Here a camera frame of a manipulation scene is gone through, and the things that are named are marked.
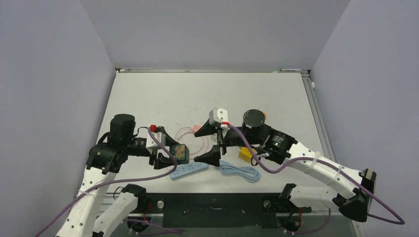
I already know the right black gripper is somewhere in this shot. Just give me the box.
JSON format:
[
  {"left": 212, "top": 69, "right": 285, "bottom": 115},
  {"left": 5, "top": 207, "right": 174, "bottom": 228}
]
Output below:
[{"left": 194, "top": 118, "right": 261, "bottom": 164}]

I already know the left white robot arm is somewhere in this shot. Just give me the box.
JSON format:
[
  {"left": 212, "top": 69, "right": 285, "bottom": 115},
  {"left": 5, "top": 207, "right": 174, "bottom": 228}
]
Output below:
[{"left": 56, "top": 114, "right": 179, "bottom": 237}]

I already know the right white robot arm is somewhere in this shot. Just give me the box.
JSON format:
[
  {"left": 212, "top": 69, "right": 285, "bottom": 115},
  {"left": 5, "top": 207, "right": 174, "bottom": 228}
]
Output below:
[{"left": 194, "top": 108, "right": 377, "bottom": 222}]

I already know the dark green cube adapter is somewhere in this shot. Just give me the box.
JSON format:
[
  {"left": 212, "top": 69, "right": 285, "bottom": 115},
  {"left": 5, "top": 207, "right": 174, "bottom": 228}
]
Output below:
[{"left": 169, "top": 144, "right": 189, "bottom": 165}]

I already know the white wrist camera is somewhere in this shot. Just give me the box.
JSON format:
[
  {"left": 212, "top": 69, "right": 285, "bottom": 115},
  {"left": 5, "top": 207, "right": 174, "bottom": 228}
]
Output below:
[
  {"left": 146, "top": 124, "right": 166, "bottom": 154},
  {"left": 209, "top": 108, "right": 229, "bottom": 130}
]

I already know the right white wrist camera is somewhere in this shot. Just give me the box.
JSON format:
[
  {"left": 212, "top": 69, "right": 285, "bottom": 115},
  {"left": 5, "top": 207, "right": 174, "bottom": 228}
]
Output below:
[{"left": 209, "top": 108, "right": 229, "bottom": 130}]

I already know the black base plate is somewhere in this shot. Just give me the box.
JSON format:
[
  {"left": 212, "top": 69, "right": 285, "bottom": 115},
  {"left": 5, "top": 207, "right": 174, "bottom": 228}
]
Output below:
[{"left": 115, "top": 192, "right": 312, "bottom": 230}]

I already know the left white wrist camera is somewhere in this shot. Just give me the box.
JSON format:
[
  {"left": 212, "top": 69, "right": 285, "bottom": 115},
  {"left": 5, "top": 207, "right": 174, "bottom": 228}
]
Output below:
[{"left": 146, "top": 124, "right": 166, "bottom": 154}]

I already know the yellow cube adapter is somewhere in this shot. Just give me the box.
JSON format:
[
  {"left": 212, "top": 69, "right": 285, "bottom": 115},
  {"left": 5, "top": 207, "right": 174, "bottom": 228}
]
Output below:
[{"left": 238, "top": 147, "right": 252, "bottom": 163}]

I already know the pink charger plug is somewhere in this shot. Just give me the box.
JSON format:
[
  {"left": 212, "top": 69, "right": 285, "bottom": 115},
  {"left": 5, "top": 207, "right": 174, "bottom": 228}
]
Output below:
[{"left": 192, "top": 125, "right": 201, "bottom": 133}]

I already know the purple cable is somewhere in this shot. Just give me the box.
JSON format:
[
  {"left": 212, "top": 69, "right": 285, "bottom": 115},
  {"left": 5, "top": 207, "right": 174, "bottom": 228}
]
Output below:
[
  {"left": 226, "top": 123, "right": 406, "bottom": 226},
  {"left": 34, "top": 125, "right": 179, "bottom": 237}
]

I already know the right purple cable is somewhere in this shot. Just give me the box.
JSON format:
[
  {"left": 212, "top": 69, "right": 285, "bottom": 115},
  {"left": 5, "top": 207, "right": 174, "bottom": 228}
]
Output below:
[{"left": 226, "top": 123, "right": 406, "bottom": 226}]

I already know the light blue power strip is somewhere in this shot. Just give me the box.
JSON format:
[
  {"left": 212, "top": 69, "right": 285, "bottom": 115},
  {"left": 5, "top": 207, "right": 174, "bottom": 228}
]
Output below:
[{"left": 169, "top": 162, "right": 209, "bottom": 180}]

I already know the aluminium frame rail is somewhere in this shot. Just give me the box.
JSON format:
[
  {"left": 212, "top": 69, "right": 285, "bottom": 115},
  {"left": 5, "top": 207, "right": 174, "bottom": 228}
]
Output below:
[{"left": 67, "top": 68, "right": 363, "bottom": 237}]

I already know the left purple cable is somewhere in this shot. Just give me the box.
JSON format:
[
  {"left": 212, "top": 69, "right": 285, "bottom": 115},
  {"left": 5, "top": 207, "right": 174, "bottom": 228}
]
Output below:
[{"left": 34, "top": 125, "right": 179, "bottom": 237}]

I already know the light blue cable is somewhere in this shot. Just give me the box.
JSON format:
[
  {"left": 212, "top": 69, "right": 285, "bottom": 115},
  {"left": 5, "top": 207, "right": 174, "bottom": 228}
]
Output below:
[{"left": 219, "top": 160, "right": 262, "bottom": 184}]

